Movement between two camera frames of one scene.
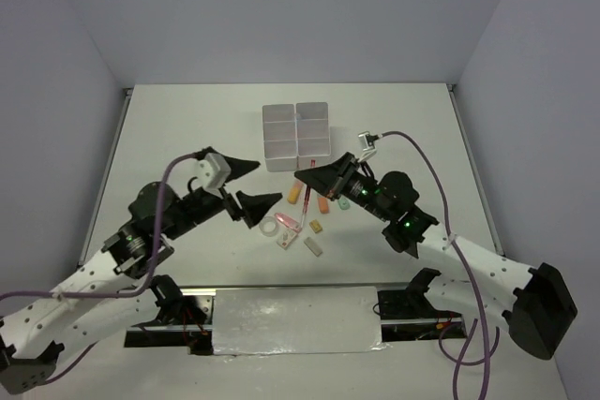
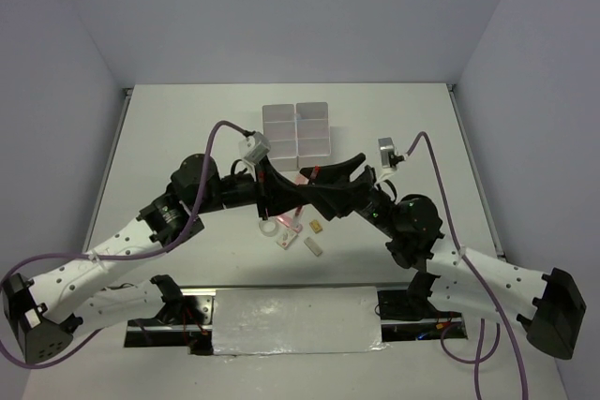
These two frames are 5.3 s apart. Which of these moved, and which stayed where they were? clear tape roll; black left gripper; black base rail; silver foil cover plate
Moved: black left gripper
Stayed: clear tape roll; silver foil cover plate; black base rail
